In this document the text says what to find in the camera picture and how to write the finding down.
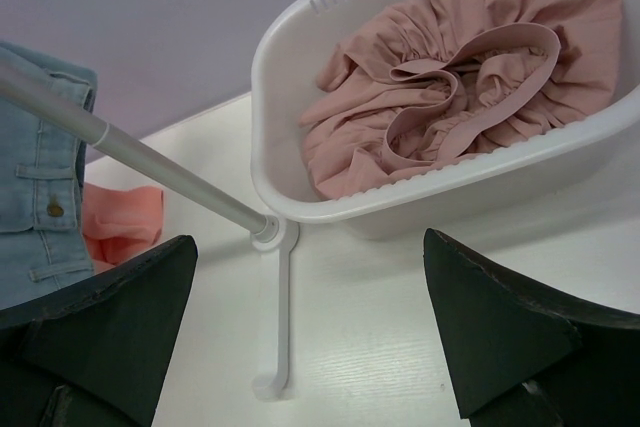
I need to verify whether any blue denim garment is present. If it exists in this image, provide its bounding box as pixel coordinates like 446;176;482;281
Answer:
0;41;99;311

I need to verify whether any white plastic basket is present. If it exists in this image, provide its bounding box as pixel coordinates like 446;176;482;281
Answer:
251;0;639;239

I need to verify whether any coral orange garment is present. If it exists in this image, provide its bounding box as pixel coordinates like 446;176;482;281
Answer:
82;183;164;274

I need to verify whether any dusty pink pleated skirt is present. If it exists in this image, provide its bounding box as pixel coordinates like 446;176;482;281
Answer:
299;0;623;199

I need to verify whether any white clothes rack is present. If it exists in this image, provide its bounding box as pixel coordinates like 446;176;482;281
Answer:
1;62;299;401

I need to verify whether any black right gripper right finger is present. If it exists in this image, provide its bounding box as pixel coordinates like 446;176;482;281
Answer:
423;229;639;426

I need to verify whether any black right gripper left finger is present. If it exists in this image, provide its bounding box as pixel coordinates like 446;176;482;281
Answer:
1;235;198;426

